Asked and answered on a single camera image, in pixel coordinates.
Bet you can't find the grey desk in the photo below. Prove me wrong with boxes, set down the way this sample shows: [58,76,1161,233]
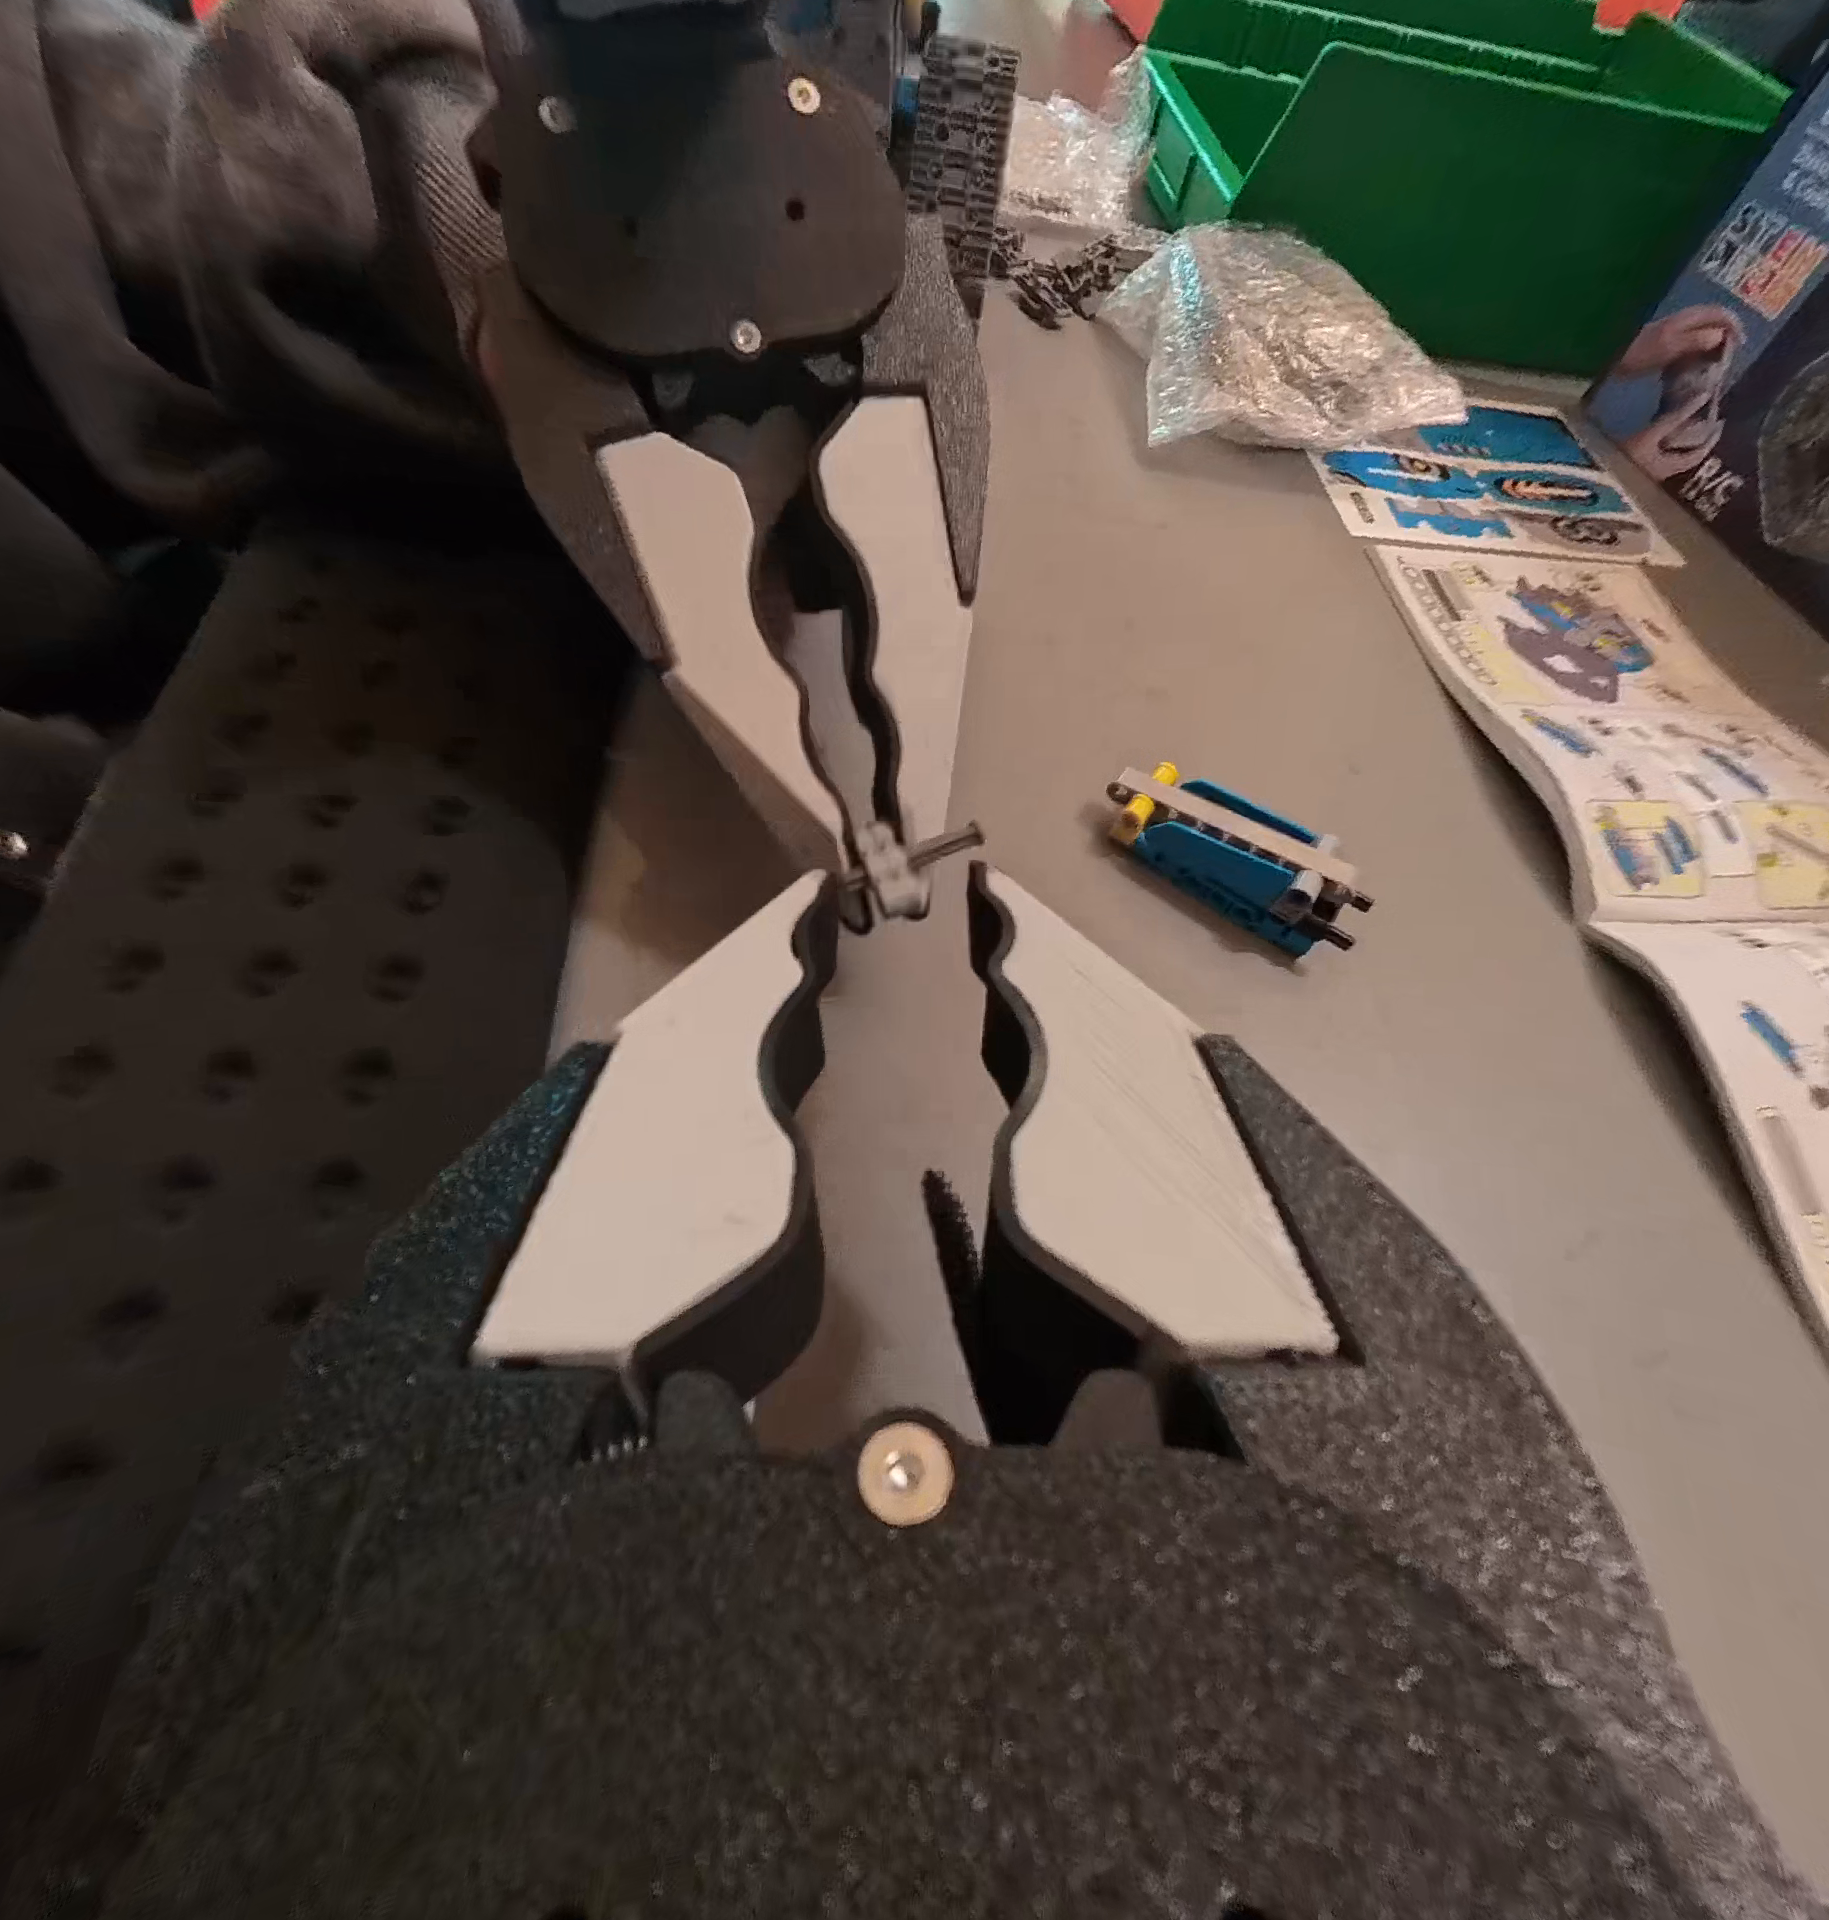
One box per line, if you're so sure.
[542,42,1829,1877]

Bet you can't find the blue grey brick assembly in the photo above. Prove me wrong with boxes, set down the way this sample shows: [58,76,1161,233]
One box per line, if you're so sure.
[1107,762,1378,959]

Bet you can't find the built toy robot model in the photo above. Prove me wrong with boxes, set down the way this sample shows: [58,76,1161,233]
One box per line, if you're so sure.
[851,0,1026,291]

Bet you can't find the green storage bin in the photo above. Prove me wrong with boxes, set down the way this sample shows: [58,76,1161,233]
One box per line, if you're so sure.
[1139,0,1802,376]

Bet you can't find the white paper sheet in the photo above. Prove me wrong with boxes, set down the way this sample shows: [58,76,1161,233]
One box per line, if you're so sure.
[1311,402,1687,570]

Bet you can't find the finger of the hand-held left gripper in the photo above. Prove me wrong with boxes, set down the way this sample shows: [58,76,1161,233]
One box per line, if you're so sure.
[599,427,888,874]
[812,396,978,838]

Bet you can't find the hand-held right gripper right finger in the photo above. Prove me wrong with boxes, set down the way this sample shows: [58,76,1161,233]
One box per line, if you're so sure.
[968,861,1341,1437]

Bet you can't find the clear bag of grey parts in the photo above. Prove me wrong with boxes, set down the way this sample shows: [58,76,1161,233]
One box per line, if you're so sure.
[1139,224,1467,452]

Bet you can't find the instruction booklet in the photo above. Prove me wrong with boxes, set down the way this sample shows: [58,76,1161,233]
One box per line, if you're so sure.
[1373,543,1829,1421]

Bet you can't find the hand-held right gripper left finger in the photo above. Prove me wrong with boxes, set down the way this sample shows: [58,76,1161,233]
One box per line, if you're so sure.
[474,866,835,1424]

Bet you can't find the toy set box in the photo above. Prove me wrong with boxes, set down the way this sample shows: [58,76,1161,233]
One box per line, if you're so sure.
[1591,0,1829,668]

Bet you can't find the grey track link pieces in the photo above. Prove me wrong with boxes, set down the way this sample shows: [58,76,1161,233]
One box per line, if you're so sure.
[1003,224,1167,328]

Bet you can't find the black perforated panel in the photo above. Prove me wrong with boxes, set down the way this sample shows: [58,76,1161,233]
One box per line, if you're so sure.
[0,526,633,1920]

